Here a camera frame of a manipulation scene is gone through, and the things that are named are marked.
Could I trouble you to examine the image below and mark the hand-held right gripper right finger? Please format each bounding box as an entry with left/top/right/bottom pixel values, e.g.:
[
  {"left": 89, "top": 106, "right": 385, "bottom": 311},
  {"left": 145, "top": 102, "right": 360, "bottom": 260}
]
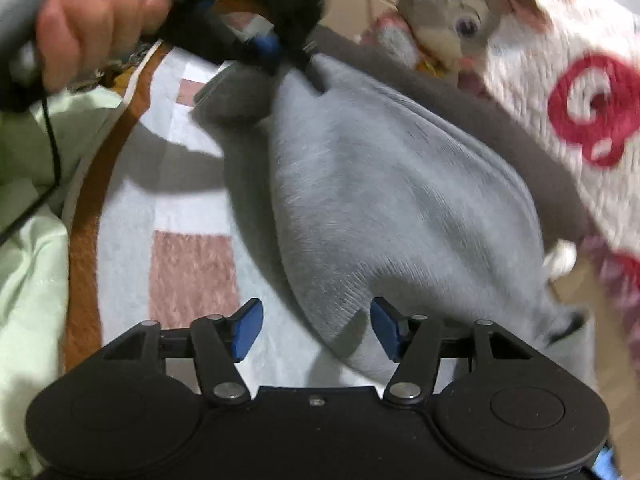
[{"left": 370, "top": 296, "right": 533, "bottom": 404}]

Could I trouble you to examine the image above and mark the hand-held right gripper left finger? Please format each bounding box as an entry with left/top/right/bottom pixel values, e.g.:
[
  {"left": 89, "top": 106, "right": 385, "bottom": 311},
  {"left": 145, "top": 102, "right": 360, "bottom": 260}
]
[{"left": 102, "top": 297, "right": 265, "bottom": 407}]

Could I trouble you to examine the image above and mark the grey plush rabbit toy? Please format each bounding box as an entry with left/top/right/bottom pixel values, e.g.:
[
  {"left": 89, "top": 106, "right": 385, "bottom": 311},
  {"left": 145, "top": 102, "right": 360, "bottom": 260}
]
[{"left": 357, "top": 0, "right": 552, "bottom": 97}]

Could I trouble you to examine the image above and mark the grey knit sweater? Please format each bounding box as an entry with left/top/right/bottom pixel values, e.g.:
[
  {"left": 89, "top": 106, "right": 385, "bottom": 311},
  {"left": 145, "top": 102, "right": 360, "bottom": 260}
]
[{"left": 192, "top": 52, "right": 599, "bottom": 387}]

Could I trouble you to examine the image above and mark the white quilted bear-print bedspread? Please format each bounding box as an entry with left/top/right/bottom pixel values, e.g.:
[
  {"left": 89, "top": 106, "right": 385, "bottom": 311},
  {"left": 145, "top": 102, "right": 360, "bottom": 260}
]
[{"left": 479, "top": 0, "right": 640, "bottom": 322}]

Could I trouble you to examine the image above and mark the black cable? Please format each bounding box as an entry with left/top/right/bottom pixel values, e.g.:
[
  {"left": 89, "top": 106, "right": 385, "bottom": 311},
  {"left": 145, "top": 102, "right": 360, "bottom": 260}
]
[{"left": 0, "top": 92, "right": 64, "bottom": 244}]

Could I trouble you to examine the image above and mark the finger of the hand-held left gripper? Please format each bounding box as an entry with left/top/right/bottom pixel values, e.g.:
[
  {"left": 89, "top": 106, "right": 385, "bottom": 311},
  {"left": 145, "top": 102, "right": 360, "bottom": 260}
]
[
  {"left": 281, "top": 41, "right": 332, "bottom": 97},
  {"left": 196, "top": 9, "right": 283, "bottom": 78}
]

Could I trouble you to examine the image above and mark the light green quilt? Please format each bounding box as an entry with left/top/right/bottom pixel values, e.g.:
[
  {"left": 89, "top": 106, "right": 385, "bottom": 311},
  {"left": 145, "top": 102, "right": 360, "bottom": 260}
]
[{"left": 0, "top": 85, "right": 132, "bottom": 477}]

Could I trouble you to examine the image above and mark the person's left hand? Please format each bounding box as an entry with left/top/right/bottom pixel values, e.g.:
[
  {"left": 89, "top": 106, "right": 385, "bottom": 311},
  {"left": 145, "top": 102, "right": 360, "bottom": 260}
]
[{"left": 37, "top": 0, "right": 173, "bottom": 92}]

